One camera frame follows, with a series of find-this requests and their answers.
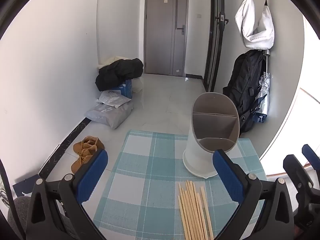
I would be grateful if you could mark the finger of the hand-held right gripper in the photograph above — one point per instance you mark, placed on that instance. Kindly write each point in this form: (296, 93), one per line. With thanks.
(308, 152)
(297, 172)

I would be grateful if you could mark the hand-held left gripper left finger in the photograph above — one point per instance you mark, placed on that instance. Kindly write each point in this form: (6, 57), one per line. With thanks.
(92, 177)

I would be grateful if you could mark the black framed side door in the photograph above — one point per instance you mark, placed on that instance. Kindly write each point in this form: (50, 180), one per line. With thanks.
(212, 55)

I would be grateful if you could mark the blue cardboard box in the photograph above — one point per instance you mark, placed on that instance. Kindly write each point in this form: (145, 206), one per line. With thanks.
(125, 88)

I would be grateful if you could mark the cream cloth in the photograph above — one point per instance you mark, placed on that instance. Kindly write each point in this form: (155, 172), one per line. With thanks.
(107, 62)

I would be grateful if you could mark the grey entrance door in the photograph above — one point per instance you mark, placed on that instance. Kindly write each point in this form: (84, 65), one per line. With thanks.
(160, 35)

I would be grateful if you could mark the teal checked tablecloth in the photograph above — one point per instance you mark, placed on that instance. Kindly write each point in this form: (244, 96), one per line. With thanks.
(140, 180)

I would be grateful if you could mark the black jacket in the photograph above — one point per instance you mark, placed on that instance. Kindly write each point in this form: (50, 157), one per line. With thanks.
(117, 72)

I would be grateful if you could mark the grey white utensil holder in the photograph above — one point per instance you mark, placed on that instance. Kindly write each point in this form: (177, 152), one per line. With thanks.
(197, 152)

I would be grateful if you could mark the bundle of wooden chopsticks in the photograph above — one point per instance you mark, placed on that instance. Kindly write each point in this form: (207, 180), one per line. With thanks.
(192, 212)

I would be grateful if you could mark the brown suede shoe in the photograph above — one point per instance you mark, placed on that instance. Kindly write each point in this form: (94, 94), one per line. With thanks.
(87, 143)
(80, 162)

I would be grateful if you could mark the white hanging shoulder bag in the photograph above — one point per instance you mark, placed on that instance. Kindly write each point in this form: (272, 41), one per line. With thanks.
(257, 30)

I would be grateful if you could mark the black backpack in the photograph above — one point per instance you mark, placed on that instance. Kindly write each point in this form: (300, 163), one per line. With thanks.
(245, 87)

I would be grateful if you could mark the dark blue flat board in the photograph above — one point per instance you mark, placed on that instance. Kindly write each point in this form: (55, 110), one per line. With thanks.
(23, 186)

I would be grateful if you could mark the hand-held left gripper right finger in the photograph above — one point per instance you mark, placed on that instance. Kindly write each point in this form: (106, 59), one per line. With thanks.
(228, 177)

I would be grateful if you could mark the white plastic parcel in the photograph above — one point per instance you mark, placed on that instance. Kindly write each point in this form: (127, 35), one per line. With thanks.
(112, 100)

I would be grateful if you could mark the grey plastic parcel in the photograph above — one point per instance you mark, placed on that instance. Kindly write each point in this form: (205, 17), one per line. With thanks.
(110, 116)

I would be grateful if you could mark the white sack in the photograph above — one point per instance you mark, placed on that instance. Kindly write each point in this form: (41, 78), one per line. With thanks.
(137, 85)

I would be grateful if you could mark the silver folded umbrella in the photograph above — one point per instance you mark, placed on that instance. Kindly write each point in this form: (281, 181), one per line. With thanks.
(263, 97)

